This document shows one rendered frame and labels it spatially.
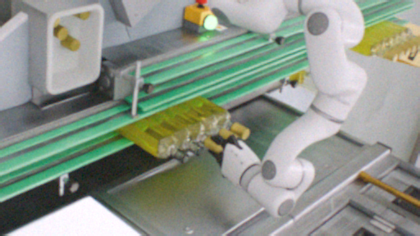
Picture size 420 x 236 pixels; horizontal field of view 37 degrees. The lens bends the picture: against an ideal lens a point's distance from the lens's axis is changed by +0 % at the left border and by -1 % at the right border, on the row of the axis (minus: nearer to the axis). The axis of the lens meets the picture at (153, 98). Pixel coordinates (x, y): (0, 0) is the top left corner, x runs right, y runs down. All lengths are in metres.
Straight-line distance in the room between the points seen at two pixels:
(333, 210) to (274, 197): 0.36
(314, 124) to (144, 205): 0.50
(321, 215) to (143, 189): 0.50
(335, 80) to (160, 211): 0.58
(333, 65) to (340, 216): 0.60
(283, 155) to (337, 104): 0.16
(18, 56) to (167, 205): 0.55
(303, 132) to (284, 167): 0.09
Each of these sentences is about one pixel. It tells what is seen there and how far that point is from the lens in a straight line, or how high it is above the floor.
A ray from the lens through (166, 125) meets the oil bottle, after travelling 1.69.
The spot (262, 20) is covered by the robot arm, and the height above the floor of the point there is 1.21.
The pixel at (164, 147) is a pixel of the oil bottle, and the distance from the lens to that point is 1.62.
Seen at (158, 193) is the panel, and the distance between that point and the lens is 1.69.
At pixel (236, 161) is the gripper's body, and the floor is 1.25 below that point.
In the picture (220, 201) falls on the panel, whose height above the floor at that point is 1.22.
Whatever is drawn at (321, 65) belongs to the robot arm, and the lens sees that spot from 1.37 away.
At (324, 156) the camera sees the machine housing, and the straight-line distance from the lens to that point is 2.07.
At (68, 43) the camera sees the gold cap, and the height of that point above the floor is 0.80.
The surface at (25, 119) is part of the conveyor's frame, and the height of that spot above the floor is 0.82.
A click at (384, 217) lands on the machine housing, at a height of 1.54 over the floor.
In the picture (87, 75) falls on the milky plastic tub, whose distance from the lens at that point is 1.70.
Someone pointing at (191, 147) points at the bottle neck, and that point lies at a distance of 1.65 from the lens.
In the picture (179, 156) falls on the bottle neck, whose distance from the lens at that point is 1.61.
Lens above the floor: 1.97
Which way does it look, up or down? 36 degrees down
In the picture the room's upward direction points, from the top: 120 degrees clockwise
